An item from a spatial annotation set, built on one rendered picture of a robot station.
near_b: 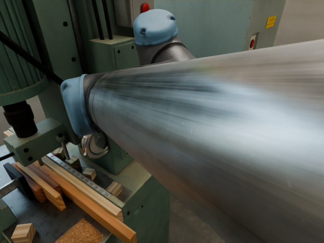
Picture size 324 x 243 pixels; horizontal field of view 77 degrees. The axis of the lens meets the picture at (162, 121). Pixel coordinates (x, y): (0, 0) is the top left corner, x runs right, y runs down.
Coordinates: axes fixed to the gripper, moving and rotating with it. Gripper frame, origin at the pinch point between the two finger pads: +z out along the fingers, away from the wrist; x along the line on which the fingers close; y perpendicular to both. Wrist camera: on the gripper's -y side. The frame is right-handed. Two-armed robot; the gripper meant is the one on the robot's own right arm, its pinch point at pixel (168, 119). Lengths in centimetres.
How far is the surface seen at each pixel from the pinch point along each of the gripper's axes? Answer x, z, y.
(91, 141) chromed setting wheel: -16.0, -3.4, 17.6
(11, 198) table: -31, 3, 41
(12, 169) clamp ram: -30.6, -4.4, 33.7
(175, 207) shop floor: 5, 113, 11
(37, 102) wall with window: -142, 88, -13
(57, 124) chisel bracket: -27.7, -5.4, 17.7
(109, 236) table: 0.8, 0.4, 35.6
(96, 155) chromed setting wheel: -15.0, 1.2, 19.8
